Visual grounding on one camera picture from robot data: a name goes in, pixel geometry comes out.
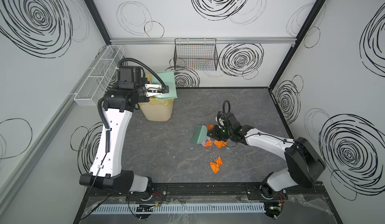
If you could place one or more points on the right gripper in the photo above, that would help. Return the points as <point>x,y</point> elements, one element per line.
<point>213,132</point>

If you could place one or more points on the green hand brush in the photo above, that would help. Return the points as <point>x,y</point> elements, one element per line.
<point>199,134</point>

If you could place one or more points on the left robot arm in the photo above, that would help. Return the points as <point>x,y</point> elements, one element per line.
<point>136,84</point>

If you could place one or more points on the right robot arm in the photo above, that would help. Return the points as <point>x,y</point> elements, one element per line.
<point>304,164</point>

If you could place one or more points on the orange scrap centre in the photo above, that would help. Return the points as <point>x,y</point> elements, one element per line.
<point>220,144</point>

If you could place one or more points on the yellow bin liner bag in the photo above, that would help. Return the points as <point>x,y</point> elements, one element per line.
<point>164,99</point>

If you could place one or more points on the orange scrap by dustpan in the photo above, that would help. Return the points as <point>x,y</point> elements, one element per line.
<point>208,143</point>

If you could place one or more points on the orange scrap lower right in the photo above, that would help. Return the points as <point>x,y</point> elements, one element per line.
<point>215,166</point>

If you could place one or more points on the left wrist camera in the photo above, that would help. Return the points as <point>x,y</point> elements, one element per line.
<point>155,90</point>

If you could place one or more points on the white wire shelf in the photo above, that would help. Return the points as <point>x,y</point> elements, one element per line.
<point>102,76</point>

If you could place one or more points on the black wire basket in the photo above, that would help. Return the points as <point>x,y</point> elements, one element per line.
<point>196,53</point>

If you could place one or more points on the white slotted cable duct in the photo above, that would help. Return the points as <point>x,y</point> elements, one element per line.
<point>178,208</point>

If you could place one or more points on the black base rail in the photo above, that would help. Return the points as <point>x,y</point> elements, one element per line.
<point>253,191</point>

